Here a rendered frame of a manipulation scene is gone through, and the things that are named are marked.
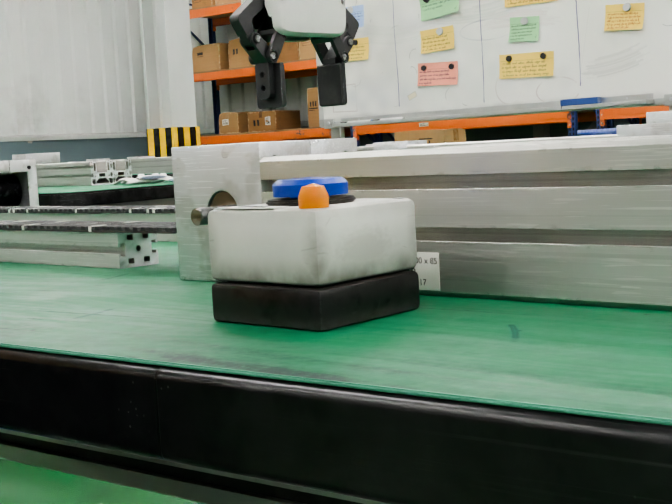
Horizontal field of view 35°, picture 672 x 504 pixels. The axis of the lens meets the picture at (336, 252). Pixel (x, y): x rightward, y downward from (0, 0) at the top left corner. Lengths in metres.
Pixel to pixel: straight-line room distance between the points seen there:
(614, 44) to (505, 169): 3.17
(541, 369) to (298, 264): 0.15
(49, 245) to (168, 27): 8.00
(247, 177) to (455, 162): 0.17
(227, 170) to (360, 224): 0.21
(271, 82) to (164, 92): 8.15
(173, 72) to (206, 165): 8.18
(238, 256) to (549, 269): 0.16
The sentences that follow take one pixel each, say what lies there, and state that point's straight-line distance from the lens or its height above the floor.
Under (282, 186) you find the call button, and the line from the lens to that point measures 0.56.
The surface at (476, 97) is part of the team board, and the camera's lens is 3.98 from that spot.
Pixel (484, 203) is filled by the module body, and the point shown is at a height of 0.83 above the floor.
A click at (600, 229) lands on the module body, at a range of 0.56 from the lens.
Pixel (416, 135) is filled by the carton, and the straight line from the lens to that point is 5.36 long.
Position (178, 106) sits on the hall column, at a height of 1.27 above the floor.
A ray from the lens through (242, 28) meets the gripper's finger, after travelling 0.96.
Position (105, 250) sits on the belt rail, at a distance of 0.91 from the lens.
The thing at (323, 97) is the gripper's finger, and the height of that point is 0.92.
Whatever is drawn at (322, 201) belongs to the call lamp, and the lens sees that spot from 0.52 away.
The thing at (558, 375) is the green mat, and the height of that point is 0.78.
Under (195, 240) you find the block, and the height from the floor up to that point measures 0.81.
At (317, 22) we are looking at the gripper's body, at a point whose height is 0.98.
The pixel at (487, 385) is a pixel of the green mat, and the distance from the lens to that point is 0.40.
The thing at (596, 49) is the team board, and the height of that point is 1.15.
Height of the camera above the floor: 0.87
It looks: 6 degrees down
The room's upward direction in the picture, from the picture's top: 3 degrees counter-clockwise
